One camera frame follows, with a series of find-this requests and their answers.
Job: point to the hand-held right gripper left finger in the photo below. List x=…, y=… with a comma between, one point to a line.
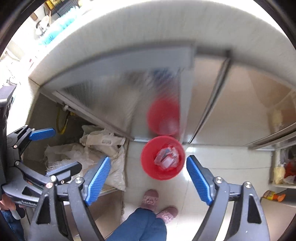
x=97, y=180

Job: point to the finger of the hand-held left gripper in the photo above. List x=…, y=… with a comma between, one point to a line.
x=66, y=170
x=42, y=134

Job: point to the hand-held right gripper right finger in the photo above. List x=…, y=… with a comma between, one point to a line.
x=200, y=179

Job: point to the clear plastic wrappers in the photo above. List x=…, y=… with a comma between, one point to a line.
x=166, y=157

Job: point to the red plastic bin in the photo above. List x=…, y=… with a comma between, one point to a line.
x=148, y=166

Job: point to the person's left hand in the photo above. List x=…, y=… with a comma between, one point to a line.
x=7, y=205

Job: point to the white woven sacks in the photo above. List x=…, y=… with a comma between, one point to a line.
x=104, y=141

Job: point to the person's leg in jeans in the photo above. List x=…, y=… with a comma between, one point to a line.
x=143, y=226

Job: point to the orange snack packet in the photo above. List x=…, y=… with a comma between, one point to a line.
x=270, y=195

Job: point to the yellow plastic bag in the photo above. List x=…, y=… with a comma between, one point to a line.
x=278, y=174

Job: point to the grey cabinet door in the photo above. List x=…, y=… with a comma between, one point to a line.
x=111, y=92
x=208, y=99

